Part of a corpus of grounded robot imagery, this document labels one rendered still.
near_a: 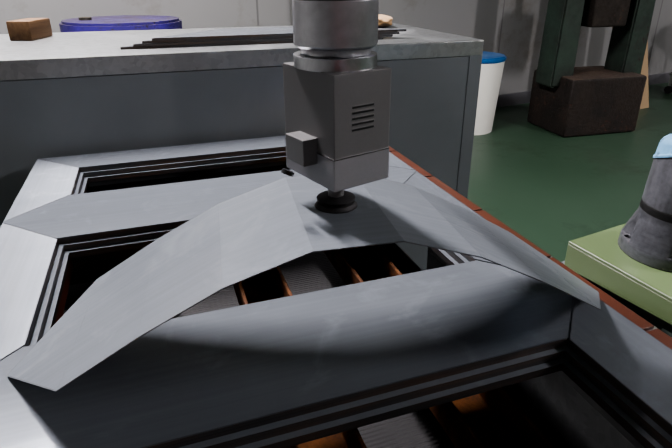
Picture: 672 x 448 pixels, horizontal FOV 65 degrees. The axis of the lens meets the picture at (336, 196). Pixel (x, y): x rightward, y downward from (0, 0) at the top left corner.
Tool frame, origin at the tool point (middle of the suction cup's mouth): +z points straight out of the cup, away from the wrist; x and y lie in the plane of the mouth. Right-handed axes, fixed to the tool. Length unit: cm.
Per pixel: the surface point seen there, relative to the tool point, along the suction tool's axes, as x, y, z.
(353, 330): 1.5, 1.1, 14.2
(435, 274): 17.6, -2.0, 14.2
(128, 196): -8, -53, 14
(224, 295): 9, -56, 44
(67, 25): 24, -276, 1
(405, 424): 17.3, -5.6, 43.6
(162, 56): 10, -81, -6
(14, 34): -13, -128, -8
